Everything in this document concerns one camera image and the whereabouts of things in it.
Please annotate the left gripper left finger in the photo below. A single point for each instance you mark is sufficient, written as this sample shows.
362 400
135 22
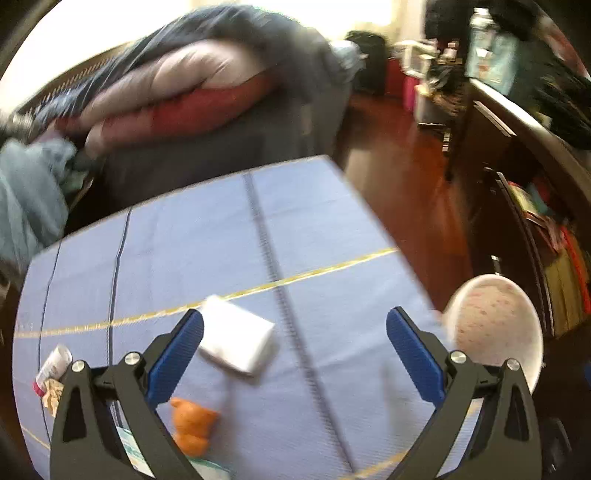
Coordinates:
85 443

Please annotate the blue checked tablecloth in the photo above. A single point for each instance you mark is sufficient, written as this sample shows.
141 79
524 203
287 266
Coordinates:
291 243

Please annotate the dark wooden dresser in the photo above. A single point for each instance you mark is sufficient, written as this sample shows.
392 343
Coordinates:
524 202

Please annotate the light blue fleece blanket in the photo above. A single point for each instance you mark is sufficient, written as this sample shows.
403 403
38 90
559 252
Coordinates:
33 206

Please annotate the pink and red folded quilt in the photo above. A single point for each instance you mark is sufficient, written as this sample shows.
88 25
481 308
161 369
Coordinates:
190 91

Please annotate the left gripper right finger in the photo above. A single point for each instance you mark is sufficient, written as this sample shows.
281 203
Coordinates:
505 442

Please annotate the white pink glue stick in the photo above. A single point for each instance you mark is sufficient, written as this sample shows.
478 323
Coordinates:
53 367

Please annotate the pile of clothes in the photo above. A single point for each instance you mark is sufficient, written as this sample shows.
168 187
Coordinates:
516 48

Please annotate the orange peel piece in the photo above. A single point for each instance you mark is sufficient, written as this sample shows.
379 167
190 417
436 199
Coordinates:
193 425

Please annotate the pink storage box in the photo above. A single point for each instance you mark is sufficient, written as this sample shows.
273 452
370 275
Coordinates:
399 85

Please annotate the bed with dark headboard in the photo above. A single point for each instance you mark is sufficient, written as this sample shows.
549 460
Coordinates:
280 127

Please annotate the small white box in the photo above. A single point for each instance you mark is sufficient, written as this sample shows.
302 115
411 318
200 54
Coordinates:
235 337

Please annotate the blue patterned duvet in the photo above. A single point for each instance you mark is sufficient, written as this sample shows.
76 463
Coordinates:
304 62

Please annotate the pink speckled trash bin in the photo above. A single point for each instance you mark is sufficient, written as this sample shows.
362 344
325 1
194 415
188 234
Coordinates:
492 319

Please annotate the teal wet wipes pack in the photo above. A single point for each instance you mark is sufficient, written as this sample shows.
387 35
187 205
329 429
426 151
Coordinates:
159 465

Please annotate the black suitcase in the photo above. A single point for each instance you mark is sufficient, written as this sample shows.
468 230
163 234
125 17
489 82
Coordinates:
371 79

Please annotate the beige tissue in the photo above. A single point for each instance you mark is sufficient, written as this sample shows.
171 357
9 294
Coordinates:
52 396

